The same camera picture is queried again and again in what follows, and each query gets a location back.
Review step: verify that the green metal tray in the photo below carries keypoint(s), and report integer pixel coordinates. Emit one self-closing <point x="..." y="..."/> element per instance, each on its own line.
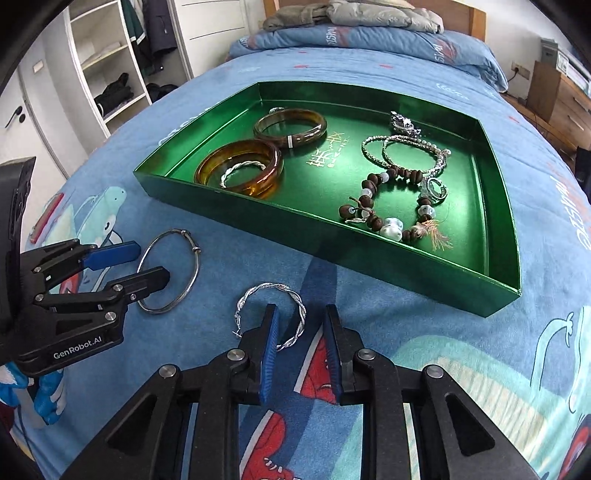
<point x="478" y="273"/>

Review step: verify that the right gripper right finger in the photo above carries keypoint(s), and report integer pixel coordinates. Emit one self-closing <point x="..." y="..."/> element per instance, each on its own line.
<point x="336" y="342"/>

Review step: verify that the white wardrobe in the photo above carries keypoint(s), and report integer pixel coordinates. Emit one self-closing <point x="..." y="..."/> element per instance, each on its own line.
<point x="103" y="55"/>

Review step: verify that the white door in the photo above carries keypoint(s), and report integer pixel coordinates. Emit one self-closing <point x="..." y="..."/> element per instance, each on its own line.
<point x="20" y="137"/>

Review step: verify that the blue white gloved hand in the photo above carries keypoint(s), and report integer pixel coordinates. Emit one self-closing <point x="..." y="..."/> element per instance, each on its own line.
<point x="44" y="395"/>

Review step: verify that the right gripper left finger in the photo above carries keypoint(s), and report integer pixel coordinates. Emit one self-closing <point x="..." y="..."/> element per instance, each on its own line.
<point x="266" y="350"/>

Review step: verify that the grey puffer jacket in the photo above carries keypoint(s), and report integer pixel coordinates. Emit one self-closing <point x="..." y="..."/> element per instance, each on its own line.
<point x="354" y="14"/>

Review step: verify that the white printer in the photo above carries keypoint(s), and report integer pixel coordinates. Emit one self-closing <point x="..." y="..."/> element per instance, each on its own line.
<point x="566" y="63"/>

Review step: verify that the dark brown bangle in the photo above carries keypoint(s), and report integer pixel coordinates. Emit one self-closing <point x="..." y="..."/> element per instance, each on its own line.
<point x="289" y="128"/>

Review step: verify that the blue folded duvet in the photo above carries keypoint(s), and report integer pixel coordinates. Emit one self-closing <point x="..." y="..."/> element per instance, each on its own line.
<point x="451" y="48"/>

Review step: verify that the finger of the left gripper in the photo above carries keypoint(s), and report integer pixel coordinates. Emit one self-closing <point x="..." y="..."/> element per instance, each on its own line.
<point x="103" y="257"/>
<point x="133" y="287"/>

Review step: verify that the wooden drawer cabinet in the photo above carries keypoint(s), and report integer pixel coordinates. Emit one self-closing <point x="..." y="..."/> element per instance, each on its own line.
<point x="558" y="101"/>

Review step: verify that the amber resin bangle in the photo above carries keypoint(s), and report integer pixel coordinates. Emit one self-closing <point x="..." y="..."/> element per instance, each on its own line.
<point x="249" y="167"/>

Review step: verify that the wooden headboard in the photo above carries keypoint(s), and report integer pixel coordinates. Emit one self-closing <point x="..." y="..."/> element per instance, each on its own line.
<point x="456" y="16"/>

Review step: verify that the olive green jacket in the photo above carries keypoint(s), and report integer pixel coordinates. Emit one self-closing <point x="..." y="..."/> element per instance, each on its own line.
<point x="295" y="16"/>

